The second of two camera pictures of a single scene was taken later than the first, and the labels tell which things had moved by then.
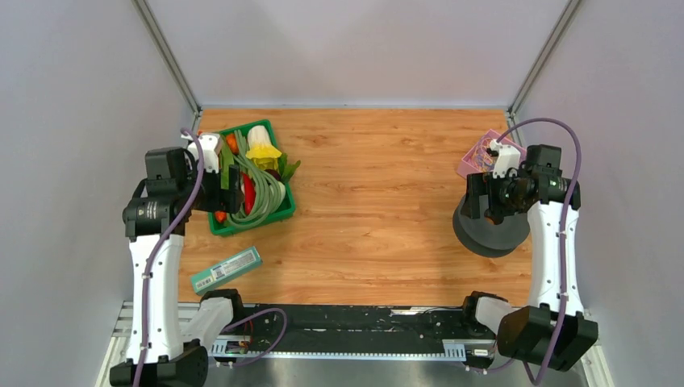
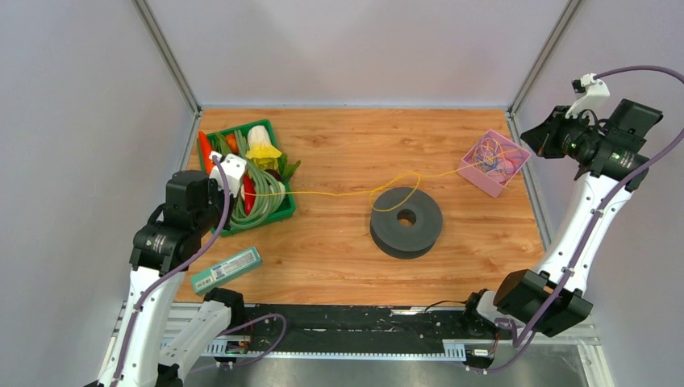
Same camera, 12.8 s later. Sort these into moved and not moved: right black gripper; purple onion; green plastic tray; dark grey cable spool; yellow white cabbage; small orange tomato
Moved: right black gripper; dark grey cable spool
Not moved: green plastic tray; yellow white cabbage; small orange tomato; purple onion
